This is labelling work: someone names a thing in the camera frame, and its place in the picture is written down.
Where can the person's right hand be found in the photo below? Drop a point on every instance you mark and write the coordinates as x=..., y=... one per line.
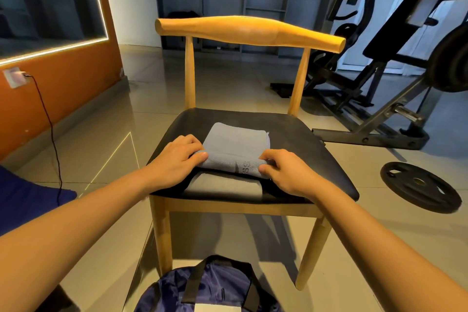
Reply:
x=292, y=176

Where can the mirror with lit frame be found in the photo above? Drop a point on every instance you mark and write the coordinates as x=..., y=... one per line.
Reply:
x=47, y=1

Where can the wooden chair with black seat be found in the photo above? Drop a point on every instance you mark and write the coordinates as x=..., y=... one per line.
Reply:
x=252, y=32

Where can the black bag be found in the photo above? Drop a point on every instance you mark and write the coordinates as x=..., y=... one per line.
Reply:
x=182, y=14

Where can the person's right thumb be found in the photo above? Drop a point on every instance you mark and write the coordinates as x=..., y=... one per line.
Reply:
x=268, y=169

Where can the person's left thumb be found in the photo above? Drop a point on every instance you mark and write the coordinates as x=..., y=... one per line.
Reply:
x=198, y=160

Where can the white wall socket with charger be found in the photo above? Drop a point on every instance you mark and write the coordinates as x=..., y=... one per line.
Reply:
x=14, y=77

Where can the large black loaded weight plate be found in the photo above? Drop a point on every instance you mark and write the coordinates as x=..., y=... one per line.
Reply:
x=451, y=57

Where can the person's right forearm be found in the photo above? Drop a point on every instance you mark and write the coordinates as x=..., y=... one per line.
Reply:
x=384, y=257

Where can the black gym weight machine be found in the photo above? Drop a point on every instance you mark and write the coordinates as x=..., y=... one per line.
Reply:
x=380, y=63

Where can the navy blue duffel bag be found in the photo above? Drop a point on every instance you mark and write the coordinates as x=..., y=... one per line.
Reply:
x=219, y=286

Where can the blue-grey towel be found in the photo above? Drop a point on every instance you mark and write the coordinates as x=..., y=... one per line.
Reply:
x=236, y=143

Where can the person's left forearm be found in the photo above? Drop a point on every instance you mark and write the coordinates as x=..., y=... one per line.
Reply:
x=73, y=231

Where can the dark blue cloth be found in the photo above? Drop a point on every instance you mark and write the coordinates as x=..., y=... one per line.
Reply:
x=25, y=202

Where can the person's left hand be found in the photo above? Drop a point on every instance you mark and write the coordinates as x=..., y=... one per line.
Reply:
x=172, y=162

